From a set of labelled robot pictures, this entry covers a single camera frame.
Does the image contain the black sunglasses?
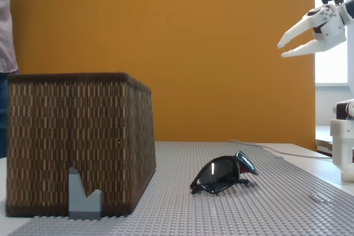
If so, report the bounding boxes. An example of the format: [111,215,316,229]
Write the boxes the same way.
[189,150,260,196]

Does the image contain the brown woven bin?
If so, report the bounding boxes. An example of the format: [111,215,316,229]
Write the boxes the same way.
[5,72,158,218]

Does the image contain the small clear flat piece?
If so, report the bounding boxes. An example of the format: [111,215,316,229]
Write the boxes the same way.
[308,193,330,203]

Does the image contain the grey studded baseplate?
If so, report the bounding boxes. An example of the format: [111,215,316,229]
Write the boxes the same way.
[8,140,354,236]

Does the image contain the person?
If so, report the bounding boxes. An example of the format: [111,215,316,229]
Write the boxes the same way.
[0,0,19,159]

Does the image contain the white cable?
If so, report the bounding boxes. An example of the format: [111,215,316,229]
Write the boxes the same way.
[228,139,332,160]

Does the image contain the grey brick bracket piece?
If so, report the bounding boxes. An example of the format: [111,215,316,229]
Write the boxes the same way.
[68,166,102,220]

